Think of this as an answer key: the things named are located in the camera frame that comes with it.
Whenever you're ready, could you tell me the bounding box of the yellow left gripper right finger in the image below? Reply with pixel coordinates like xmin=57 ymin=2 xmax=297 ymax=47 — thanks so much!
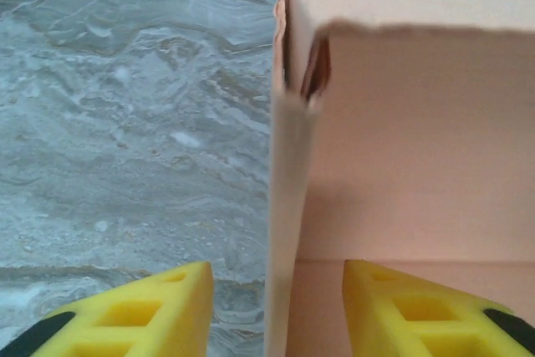
xmin=343 ymin=258 xmax=535 ymax=357

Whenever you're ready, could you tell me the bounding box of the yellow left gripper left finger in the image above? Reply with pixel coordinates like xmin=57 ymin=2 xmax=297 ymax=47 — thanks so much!
xmin=0 ymin=260 xmax=215 ymax=357

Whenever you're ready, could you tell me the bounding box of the salmon pink paper box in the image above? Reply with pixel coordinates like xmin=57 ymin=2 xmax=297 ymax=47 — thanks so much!
xmin=263 ymin=0 xmax=535 ymax=357

